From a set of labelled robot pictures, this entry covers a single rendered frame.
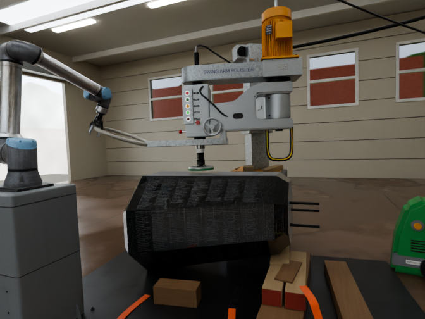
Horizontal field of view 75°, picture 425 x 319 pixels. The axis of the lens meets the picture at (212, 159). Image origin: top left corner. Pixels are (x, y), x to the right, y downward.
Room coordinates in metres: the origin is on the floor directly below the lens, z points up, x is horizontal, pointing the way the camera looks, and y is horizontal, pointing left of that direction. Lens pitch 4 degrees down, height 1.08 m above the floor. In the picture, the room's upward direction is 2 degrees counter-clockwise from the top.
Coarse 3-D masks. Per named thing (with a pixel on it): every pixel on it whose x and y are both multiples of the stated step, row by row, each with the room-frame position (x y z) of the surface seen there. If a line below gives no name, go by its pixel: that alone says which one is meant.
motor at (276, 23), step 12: (264, 12) 2.25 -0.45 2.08; (276, 12) 2.19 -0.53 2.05; (288, 12) 2.21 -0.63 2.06; (264, 24) 2.25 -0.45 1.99; (276, 24) 2.13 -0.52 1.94; (288, 24) 2.12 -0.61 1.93; (264, 36) 2.25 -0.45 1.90; (276, 36) 2.13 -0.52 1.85; (288, 36) 2.13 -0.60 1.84; (264, 48) 2.25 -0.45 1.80; (276, 48) 2.20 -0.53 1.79; (288, 48) 2.21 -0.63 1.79
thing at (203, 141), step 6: (150, 144) 2.33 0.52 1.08; (156, 144) 2.32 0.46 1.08; (162, 144) 2.32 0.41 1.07; (168, 144) 2.31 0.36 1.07; (174, 144) 2.31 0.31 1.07; (180, 144) 2.31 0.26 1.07; (186, 144) 2.30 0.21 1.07; (192, 144) 2.30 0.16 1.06; (198, 144) 2.29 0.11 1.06; (204, 144) 2.29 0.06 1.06; (210, 144) 2.29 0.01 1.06
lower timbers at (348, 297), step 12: (324, 264) 2.12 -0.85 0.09; (336, 264) 2.09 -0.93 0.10; (336, 276) 1.90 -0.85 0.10; (348, 276) 1.89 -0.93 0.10; (336, 288) 1.74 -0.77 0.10; (348, 288) 1.74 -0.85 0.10; (336, 300) 1.61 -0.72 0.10; (348, 300) 1.61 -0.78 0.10; (360, 300) 1.60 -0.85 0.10; (264, 312) 1.50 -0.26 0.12; (276, 312) 1.49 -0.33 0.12; (288, 312) 1.49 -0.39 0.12; (300, 312) 1.48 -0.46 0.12; (336, 312) 1.61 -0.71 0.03; (348, 312) 1.49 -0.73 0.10; (360, 312) 1.49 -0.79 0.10
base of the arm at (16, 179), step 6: (30, 168) 1.59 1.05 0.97; (36, 168) 1.63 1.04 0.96; (6, 174) 1.58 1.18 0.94; (12, 174) 1.55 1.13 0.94; (18, 174) 1.56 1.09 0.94; (24, 174) 1.57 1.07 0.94; (30, 174) 1.59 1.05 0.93; (36, 174) 1.63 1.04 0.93; (6, 180) 1.55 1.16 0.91; (12, 180) 1.54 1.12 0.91; (18, 180) 1.55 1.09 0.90; (24, 180) 1.57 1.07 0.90; (30, 180) 1.58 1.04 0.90; (36, 180) 1.61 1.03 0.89; (6, 186) 1.54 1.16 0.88; (12, 186) 1.54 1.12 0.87; (18, 186) 1.54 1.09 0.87; (24, 186) 1.55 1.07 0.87
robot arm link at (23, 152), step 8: (8, 144) 1.55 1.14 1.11; (16, 144) 1.55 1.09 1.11; (24, 144) 1.57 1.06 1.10; (32, 144) 1.61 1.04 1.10; (0, 152) 1.61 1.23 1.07; (8, 152) 1.56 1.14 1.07; (16, 152) 1.55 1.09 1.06; (24, 152) 1.57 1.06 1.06; (32, 152) 1.61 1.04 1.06; (8, 160) 1.56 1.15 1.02; (16, 160) 1.55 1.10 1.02; (24, 160) 1.57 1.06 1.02; (32, 160) 1.61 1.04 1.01; (8, 168) 1.56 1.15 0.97; (16, 168) 1.55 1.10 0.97; (24, 168) 1.57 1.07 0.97
